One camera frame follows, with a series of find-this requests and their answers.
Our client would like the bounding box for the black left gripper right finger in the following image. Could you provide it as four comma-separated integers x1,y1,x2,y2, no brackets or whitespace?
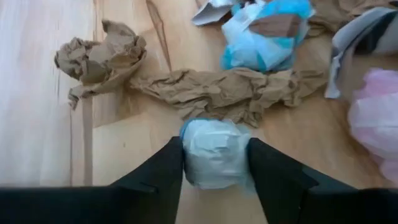
247,137,398,224

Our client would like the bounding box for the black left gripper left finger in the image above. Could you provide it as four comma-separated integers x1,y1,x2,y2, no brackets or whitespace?
0,136,185,224

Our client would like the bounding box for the small pale plastic wad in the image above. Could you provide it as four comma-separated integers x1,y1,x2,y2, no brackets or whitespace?
180,117,254,191

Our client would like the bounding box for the pink plastic wad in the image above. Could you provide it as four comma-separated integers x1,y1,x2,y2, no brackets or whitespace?
347,67,398,185

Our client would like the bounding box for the blue wad with brown piece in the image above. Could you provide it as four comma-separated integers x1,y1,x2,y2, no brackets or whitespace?
220,0,315,73

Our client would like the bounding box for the white black wrapper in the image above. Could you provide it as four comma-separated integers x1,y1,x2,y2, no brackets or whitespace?
324,6,398,100

